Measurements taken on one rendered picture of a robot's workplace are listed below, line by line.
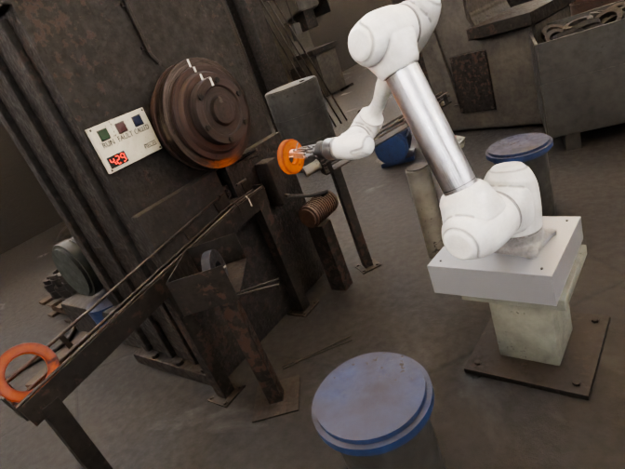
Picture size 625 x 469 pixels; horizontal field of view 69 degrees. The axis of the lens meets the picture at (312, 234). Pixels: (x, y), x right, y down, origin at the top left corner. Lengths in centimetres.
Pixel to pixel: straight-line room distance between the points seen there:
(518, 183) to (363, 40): 61
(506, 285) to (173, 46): 167
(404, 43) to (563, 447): 123
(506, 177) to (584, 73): 204
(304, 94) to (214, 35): 243
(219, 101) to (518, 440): 163
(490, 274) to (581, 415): 50
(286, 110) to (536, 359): 360
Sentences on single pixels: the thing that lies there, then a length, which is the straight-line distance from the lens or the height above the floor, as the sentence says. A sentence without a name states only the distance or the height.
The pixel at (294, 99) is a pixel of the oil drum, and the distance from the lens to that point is 471.
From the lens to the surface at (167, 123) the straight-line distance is 193.
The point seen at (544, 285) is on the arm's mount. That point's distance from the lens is 147.
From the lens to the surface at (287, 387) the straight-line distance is 203.
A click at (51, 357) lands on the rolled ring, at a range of 176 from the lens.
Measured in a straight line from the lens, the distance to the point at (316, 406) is 126.
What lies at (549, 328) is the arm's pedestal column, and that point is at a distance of 169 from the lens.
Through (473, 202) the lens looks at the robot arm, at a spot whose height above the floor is 72.
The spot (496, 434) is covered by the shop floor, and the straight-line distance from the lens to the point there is 164.
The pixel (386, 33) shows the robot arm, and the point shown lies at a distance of 131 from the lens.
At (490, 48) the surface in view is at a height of 69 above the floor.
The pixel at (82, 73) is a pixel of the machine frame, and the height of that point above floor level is 142.
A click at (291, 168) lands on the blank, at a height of 78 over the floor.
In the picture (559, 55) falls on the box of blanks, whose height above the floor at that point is 64.
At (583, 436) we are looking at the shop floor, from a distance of 164.
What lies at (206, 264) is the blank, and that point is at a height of 73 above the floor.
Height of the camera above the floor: 127
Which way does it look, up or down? 23 degrees down
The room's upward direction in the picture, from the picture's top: 21 degrees counter-clockwise
